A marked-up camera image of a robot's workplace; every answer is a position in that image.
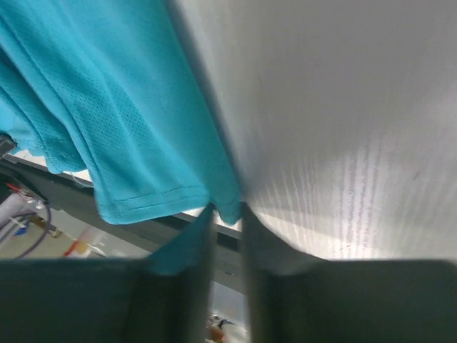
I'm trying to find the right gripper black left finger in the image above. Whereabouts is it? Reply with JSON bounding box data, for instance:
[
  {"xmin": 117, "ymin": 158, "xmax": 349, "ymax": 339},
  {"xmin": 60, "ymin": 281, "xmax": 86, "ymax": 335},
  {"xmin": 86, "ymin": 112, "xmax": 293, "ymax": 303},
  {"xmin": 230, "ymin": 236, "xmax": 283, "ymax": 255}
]
[{"xmin": 1, "ymin": 206, "xmax": 216, "ymax": 342}]

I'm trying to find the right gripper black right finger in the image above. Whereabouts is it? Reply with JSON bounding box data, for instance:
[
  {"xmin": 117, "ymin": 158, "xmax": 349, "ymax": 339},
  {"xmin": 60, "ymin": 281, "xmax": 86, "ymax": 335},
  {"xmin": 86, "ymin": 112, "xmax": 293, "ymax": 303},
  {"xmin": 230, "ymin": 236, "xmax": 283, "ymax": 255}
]
[{"xmin": 241, "ymin": 206, "xmax": 456, "ymax": 342}]

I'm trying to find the teal t shirt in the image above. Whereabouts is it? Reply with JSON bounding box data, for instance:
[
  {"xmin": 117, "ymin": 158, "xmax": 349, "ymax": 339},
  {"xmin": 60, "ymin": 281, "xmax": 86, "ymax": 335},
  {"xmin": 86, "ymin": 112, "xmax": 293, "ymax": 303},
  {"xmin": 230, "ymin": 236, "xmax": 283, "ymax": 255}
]
[{"xmin": 0, "ymin": 0, "xmax": 246, "ymax": 226}]

